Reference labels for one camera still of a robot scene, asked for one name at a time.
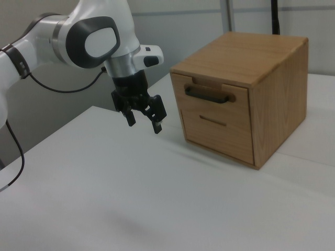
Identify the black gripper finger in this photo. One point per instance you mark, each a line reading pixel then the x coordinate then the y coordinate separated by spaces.
pixel 130 120
pixel 158 112

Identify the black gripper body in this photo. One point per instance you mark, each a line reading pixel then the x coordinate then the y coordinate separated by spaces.
pixel 131 89

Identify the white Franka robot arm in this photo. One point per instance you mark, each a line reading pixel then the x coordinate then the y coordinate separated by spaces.
pixel 99 44

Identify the wooden drawer with slot grip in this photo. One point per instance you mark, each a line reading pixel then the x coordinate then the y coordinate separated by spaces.
pixel 214 138

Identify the light wooden drawer cabinet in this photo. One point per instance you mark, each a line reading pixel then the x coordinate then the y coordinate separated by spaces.
pixel 280 104

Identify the black upright pole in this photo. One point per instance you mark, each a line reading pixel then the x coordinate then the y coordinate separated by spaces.
pixel 276 15

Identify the grey aluminium partition post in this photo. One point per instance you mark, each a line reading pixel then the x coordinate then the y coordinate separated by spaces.
pixel 229 15

